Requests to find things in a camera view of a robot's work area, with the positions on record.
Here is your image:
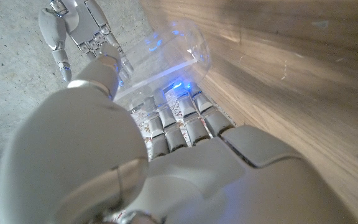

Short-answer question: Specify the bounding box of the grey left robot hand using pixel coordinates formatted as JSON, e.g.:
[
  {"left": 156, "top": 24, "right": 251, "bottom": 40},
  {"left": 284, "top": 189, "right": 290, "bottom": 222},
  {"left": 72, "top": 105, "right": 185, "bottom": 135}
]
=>
[{"left": 0, "top": 43, "right": 357, "bottom": 224}]

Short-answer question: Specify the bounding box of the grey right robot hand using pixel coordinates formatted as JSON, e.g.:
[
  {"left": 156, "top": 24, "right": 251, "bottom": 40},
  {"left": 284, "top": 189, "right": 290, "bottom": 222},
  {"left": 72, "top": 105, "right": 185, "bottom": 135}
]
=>
[{"left": 38, "top": 0, "right": 135, "bottom": 83}]

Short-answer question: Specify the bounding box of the clear plastic spray bottle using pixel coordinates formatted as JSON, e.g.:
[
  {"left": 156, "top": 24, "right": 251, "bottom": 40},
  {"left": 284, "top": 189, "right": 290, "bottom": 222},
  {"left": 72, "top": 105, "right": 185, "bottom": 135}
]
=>
[{"left": 113, "top": 20, "right": 213, "bottom": 110}]

